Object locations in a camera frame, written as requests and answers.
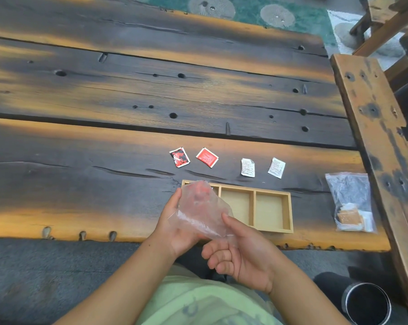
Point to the person's left hand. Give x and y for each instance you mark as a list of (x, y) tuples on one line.
[(171, 238)]

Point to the person's right hand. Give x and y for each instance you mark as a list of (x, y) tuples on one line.
[(254, 260)]

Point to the clear plastic zip bag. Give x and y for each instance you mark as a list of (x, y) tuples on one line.
[(204, 213), (349, 189)]

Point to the wooden three-compartment tray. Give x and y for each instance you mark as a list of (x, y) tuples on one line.
[(271, 209)]

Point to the pile of red sachets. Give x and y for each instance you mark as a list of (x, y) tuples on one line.
[(202, 191)]

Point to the red black sachet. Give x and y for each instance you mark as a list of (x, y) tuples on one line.
[(179, 157)]

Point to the white sachet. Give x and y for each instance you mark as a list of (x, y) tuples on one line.
[(276, 168), (248, 168)]

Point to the pile of white sachets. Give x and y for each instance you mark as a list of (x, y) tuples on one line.
[(349, 218)]

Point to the person's left forearm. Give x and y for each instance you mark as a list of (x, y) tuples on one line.
[(122, 287)]

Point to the person's light green shirt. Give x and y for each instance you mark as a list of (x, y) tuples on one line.
[(197, 301)]

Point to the black lined metal bin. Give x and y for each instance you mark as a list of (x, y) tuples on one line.
[(366, 304)]

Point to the long rustic wooden bench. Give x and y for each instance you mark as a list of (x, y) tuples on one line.
[(376, 131)]

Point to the round stone floor disc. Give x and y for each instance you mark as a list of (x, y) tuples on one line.
[(277, 16), (211, 6)]

